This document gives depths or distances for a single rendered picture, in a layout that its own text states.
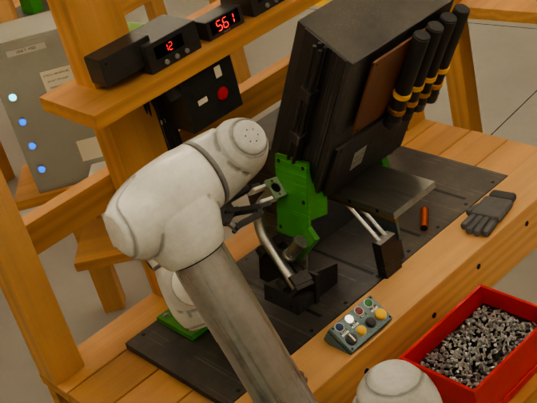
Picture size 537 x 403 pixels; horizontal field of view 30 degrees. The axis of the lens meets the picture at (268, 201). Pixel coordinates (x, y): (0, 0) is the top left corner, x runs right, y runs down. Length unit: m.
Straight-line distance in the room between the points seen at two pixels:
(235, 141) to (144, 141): 0.88
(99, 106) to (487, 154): 1.27
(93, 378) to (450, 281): 0.94
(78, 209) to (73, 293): 2.03
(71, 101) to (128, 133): 0.18
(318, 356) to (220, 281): 0.74
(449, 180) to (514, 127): 2.09
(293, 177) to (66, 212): 0.59
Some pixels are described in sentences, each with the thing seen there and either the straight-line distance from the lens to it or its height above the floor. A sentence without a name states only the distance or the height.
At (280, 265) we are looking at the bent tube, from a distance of 2.55.
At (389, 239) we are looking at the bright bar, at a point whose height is 1.00.
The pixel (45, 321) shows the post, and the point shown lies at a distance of 2.55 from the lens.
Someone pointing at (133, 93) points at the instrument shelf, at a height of 1.54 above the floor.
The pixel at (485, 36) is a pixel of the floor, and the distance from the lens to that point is 6.02.
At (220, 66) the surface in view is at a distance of 2.54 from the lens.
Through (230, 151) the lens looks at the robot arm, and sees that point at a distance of 1.70.
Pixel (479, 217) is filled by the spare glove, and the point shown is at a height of 0.92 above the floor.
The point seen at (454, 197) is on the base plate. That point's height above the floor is 0.90.
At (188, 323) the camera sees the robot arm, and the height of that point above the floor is 1.12.
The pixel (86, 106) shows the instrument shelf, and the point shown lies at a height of 1.54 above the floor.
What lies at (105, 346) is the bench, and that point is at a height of 0.88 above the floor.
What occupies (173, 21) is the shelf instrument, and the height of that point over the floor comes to 1.61.
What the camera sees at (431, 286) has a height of 0.90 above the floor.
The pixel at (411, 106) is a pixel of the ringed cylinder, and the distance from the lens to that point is 2.44.
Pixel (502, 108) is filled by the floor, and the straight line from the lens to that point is 5.20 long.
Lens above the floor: 2.45
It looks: 31 degrees down
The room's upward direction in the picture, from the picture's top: 15 degrees counter-clockwise
